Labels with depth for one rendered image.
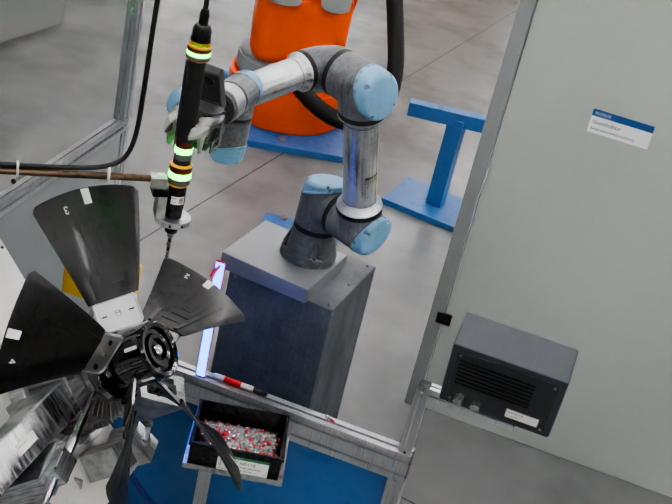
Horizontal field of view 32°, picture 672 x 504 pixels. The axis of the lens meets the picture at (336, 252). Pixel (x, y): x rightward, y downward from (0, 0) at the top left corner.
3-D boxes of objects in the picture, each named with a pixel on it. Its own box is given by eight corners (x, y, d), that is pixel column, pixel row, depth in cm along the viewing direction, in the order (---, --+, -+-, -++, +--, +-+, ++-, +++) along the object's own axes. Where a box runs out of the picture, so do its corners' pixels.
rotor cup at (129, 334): (78, 368, 228) (129, 350, 222) (101, 316, 239) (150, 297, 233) (124, 415, 235) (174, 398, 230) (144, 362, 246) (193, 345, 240)
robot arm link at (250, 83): (261, 110, 250) (269, 73, 246) (242, 126, 241) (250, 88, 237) (228, 98, 252) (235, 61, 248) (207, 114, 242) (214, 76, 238)
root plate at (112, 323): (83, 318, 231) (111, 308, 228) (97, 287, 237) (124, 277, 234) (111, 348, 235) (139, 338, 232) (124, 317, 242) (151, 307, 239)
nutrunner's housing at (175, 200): (162, 236, 229) (196, 11, 207) (159, 226, 232) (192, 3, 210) (182, 237, 230) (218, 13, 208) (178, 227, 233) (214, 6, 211)
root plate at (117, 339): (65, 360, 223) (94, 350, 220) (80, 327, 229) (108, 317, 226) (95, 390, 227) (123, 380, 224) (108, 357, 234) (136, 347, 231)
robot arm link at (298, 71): (327, 25, 282) (162, 81, 253) (359, 43, 276) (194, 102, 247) (323, 69, 289) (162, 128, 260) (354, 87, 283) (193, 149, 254)
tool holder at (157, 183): (147, 229, 225) (153, 183, 220) (141, 210, 231) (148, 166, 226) (193, 230, 228) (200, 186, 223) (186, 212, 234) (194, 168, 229)
